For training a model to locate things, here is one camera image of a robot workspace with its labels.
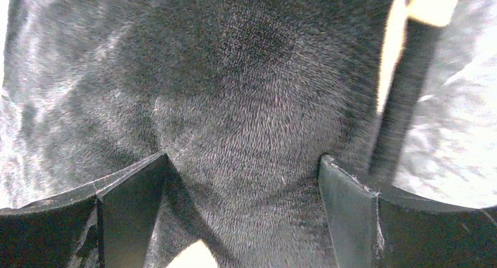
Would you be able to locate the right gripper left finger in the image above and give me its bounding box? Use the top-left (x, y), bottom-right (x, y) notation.
top-left (1, 153), bottom-right (168, 267)

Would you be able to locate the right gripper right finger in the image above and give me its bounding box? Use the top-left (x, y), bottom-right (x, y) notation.
top-left (318, 155), bottom-right (496, 267)

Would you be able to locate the black pillowcase with beige flowers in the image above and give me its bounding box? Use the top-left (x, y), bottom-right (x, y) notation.
top-left (1, 0), bottom-right (496, 267)

